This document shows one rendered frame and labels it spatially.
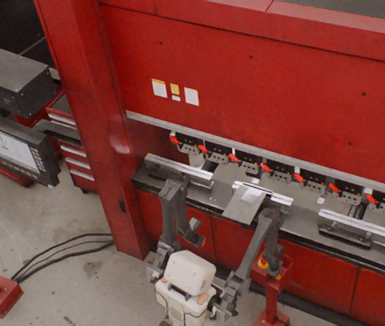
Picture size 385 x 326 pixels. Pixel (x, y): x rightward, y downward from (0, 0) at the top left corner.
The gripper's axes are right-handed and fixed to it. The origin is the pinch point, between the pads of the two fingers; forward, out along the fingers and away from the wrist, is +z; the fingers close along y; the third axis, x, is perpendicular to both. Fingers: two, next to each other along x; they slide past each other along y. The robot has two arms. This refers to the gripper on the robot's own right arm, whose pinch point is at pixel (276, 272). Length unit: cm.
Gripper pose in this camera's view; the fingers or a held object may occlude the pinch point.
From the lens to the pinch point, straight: 345.1
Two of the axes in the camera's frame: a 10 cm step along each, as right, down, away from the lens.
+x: -7.9, -3.8, 4.8
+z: 2.6, 5.1, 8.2
